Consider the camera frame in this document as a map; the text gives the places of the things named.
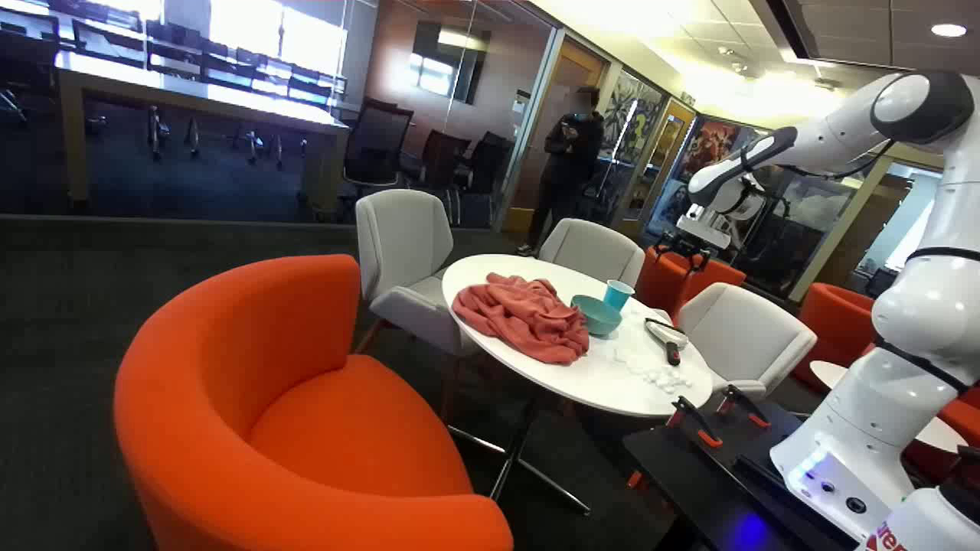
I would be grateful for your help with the round ceiling light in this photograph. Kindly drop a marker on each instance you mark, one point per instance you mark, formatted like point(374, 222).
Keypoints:
point(948, 32)

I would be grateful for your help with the black mesh office chair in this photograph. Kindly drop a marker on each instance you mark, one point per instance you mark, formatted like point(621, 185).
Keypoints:
point(378, 143)

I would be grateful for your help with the teal cup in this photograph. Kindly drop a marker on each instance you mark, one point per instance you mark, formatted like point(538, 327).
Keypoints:
point(621, 295)

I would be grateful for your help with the crumpled red cloth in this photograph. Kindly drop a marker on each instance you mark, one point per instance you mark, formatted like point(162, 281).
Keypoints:
point(521, 317)

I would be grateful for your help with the chrome table leg frame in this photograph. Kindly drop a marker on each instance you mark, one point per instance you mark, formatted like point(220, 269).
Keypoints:
point(514, 447)

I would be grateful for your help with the wall mounted screen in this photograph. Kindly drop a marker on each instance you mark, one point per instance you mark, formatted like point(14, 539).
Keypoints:
point(449, 58)

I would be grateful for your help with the long high counter table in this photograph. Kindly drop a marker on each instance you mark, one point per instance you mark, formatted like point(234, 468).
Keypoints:
point(203, 96)

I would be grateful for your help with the wide white upholstered chair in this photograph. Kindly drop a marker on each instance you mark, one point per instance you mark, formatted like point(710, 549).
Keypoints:
point(745, 338)

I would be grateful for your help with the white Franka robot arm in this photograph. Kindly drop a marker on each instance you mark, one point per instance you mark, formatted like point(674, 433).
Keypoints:
point(919, 306)

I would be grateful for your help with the dark side chair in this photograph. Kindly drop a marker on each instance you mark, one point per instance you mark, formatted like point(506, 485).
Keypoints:
point(487, 169)
point(445, 163)

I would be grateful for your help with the red wall poster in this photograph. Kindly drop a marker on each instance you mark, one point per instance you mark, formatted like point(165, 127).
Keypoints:
point(705, 134)

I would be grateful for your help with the low white upholstered chair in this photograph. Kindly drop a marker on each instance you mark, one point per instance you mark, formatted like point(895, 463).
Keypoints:
point(591, 250)

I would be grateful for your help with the teal bowl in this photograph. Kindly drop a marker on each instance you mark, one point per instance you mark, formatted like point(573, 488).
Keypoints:
point(594, 314)

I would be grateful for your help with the tall white upholstered chair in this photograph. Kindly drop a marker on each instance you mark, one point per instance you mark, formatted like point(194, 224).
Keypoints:
point(402, 246)

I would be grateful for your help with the orange tub armchair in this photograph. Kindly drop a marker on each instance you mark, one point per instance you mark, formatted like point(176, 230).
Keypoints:
point(308, 431)

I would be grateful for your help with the small white paper scraps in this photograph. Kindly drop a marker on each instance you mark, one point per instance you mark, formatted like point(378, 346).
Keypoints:
point(674, 383)

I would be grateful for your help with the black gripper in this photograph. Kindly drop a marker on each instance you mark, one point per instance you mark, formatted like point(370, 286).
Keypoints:
point(691, 252)

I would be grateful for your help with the person in dark clothes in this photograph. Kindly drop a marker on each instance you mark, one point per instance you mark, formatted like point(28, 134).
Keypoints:
point(572, 154)

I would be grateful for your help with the black robot cart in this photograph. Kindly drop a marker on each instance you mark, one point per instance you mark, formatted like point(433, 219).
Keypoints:
point(705, 490)

